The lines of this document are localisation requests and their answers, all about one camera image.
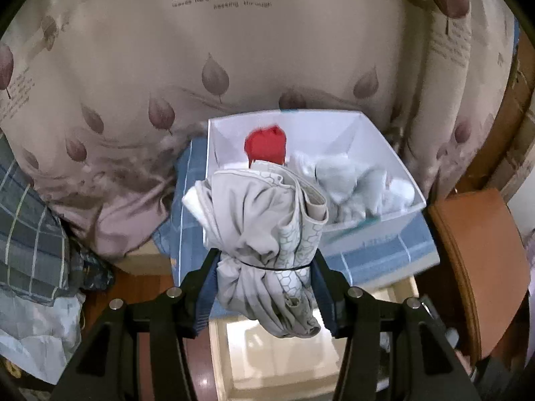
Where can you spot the white plastic bag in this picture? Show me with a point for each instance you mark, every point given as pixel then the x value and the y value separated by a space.
pixel 33 330

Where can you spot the wooden drawer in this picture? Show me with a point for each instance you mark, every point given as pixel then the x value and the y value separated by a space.
pixel 271 351

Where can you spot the white underwear with pink lace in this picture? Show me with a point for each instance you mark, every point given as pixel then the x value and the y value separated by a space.
pixel 401 192

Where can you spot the brown wooden board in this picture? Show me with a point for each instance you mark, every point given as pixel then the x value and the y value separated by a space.
pixel 480 238

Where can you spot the grey plaid cloth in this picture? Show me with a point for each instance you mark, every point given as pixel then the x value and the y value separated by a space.
pixel 29 234

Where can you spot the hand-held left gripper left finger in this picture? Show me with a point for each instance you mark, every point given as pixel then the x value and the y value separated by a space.
pixel 207 296

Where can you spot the white cardboard box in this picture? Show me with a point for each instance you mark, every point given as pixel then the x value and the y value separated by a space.
pixel 326 129

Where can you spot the blue grid cloth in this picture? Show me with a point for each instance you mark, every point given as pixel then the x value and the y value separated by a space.
pixel 188 259

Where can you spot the pale blue grey underwear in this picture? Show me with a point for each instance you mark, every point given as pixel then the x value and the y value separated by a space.
pixel 334 179

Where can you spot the dark crinkled plastic packaging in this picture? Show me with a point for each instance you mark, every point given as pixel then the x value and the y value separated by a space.
pixel 94 271

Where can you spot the red underwear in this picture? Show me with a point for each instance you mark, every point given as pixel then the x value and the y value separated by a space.
pixel 265 144

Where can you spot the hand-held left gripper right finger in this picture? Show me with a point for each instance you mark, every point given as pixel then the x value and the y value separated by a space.
pixel 326 313

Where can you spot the leaf print blanket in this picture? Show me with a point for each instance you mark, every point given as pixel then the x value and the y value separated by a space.
pixel 167 71

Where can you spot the beige patterned underwear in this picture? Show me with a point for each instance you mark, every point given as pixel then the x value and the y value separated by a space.
pixel 250 225

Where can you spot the light blue underwear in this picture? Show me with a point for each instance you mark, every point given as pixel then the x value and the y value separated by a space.
pixel 374 188

